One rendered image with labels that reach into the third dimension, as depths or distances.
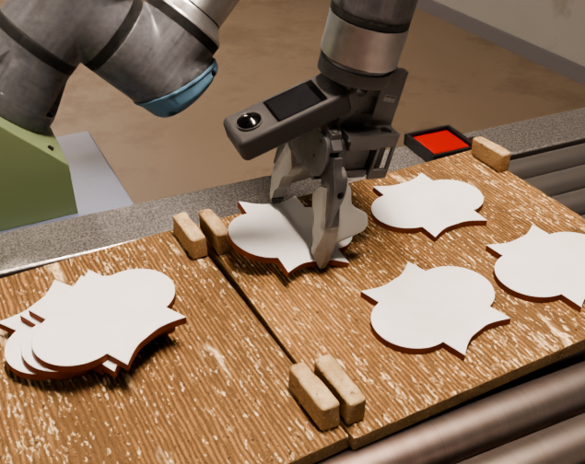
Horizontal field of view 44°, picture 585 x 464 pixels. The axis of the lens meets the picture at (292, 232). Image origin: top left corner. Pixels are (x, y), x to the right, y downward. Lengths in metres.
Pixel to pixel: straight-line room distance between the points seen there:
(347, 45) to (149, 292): 0.29
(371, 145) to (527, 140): 0.44
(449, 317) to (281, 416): 0.20
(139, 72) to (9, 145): 0.19
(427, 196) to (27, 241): 0.47
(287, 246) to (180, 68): 0.35
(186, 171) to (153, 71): 1.91
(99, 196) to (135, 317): 0.41
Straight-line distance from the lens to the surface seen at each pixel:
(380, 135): 0.72
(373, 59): 0.67
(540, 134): 1.14
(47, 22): 0.98
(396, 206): 0.86
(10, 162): 0.97
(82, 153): 1.17
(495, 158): 0.97
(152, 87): 1.01
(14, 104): 0.98
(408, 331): 0.69
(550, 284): 0.78
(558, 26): 4.01
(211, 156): 2.99
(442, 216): 0.85
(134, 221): 0.90
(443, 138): 1.06
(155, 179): 2.85
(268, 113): 0.68
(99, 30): 0.98
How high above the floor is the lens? 1.40
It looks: 34 degrees down
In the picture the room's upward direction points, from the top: straight up
